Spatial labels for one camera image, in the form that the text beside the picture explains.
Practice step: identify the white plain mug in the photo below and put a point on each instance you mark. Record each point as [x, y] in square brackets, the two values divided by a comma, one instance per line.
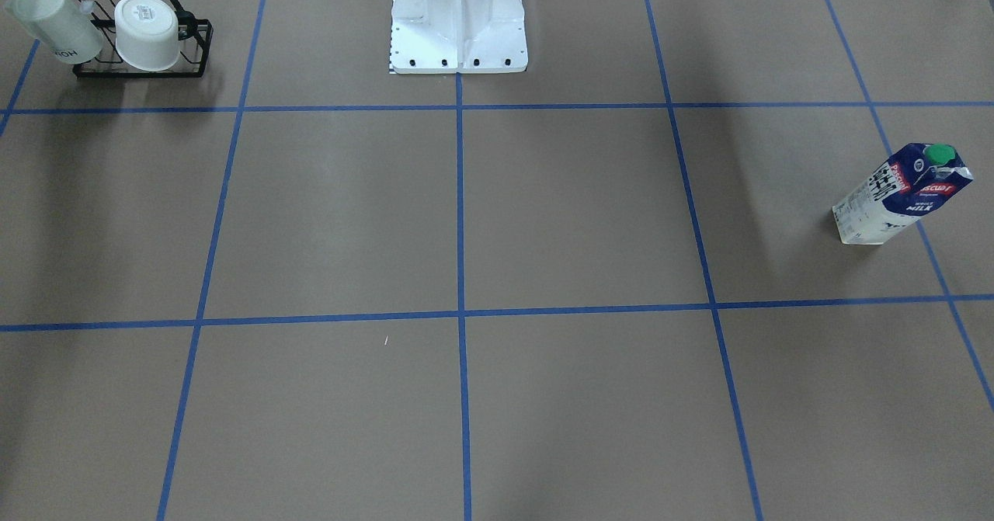
[147, 34]

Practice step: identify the blue white milk carton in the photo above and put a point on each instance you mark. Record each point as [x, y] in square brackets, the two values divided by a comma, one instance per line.
[914, 181]

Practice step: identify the white ribbed HOME mug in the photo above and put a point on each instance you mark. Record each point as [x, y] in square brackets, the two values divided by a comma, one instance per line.
[60, 26]

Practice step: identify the white camera mast base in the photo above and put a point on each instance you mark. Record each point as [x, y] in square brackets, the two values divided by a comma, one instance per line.
[434, 37]

